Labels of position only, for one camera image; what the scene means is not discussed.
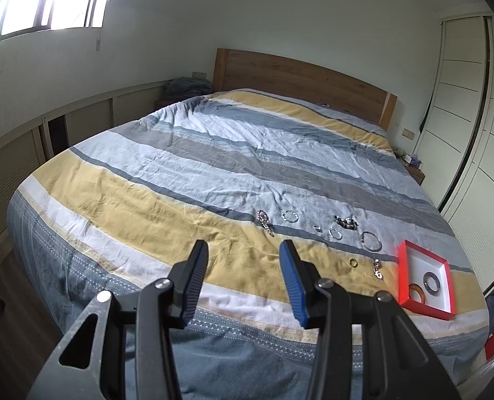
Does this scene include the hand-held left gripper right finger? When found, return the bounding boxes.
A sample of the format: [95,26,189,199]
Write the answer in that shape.
[279,239,460,400]

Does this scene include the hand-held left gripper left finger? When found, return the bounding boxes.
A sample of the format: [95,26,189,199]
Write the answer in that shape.
[26,239,209,400]

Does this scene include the beaded chain bracelet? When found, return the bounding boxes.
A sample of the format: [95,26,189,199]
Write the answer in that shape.
[256,212,275,237]

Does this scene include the red jewelry tray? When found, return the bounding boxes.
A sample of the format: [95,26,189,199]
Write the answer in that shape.
[397,240,457,321]

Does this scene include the thin silver bangle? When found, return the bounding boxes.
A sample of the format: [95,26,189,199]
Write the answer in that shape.
[361,231,382,252]

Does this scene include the striped bed with quilt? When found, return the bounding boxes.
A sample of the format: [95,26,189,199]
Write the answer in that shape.
[6,88,491,400]

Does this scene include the wooden nightstand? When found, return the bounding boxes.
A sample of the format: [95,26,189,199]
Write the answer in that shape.
[397,156,426,186]

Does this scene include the wooden headboard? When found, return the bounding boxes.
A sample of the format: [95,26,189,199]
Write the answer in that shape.
[212,48,398,130]

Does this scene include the window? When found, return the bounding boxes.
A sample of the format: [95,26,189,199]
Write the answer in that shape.
[0,0,148,48]

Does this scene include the low beige wall cabinet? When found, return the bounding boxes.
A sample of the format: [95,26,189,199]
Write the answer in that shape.
[0,79,168,259]

